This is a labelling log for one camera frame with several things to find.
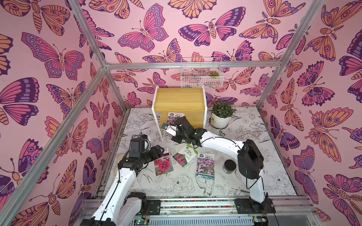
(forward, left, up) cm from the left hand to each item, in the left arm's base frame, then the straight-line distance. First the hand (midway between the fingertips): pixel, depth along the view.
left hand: (161, 149), depth 82 cm
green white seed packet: (+2, -14, -12) cm, 19 cm away
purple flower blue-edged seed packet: (+22, -6, +4) cm, 23 cm away
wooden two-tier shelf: (+20, -18, +19) cm, 33 cm away
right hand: (+13, -6, +4) cm, 15 cm away
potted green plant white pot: (+25, -38, +6) cm, 46 cm away
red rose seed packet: (-4, 0, -14) cm, 14 cm away
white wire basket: (+53, -22, +13) cm, 59 cm away
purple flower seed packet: (-5, -27, -12) cm, 30 cm away
